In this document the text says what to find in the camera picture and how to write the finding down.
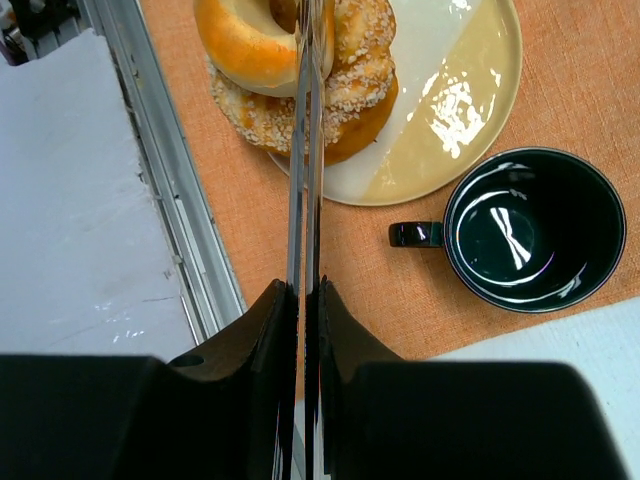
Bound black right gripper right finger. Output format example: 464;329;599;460
318;281;627;479

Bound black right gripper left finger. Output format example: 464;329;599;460
1;280;290;479

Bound metal serving tongs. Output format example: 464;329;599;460
286;1;334;479

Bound large orange swirl bread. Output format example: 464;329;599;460
207;1;398;164

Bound glazed donut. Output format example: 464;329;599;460
193;1;335;98

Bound dark green mug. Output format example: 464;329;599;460
388;147;627;313

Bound cream ceramic plate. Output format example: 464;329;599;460
267;0;524;207

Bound aluminium table frame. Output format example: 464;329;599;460
0;0;249;346

